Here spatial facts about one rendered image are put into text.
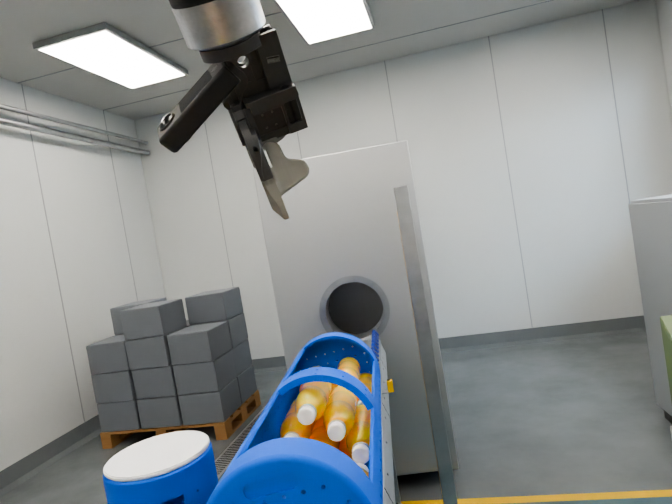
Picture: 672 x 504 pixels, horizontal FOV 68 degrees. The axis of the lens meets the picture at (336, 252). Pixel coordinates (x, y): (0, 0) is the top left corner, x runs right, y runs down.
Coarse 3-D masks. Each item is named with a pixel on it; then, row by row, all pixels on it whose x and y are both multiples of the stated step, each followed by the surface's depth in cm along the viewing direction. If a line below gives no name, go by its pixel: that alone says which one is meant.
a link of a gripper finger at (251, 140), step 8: (240, 128) 56; (248, 128) 56; (248, 136) 56; (256, 136) 56; (248, 144) 56; (256, 144) 56; (256, 160) 56; (264, 160) 57; (256, 168) 57; (264, 168) 57; (264, 176) 57; (272, 176) 58
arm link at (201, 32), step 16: (224, 0) 49; (240, 0) 49; (256, 0) 52; (176, 16) 51; (192, 16) 49; (208, 16) 49; (224, 16) 49; (240, 16) 50; (256, 16) 52; (192, 32) 51; (208, 32) 50; (224, 32) 50; (240, 32) 51; (192, 48) 52; (208, 48) 51
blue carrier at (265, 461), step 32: (320, 352) 161; (352, 352) 160; (288, 384) 115; (352, 384) 114; (256, 448) 79; (288, 448) 76; (320, 448) 78; (224, 480) 75; (256, 480) 75; (288, 480) 75; (320, 480) 74; (352, 480) 74
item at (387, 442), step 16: (368, 336) 280; (384, 352) 274; (384, 368) 240; (384, 384) 213; (384, 400) 192; (384, 416) 175; (384, 432) 160; (384, 448) 148; (384, 464) 138; (384, 480) 128
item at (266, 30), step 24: (240, 48) 52; (264, 48) 55; (240, 72) 55; (264, 72) 56; (288, 72) 57; (240, 96) 57; (264, 96) 56; (288, 96) 57; (240, 120) 56; (264, 120) 58; (288, 120) 58
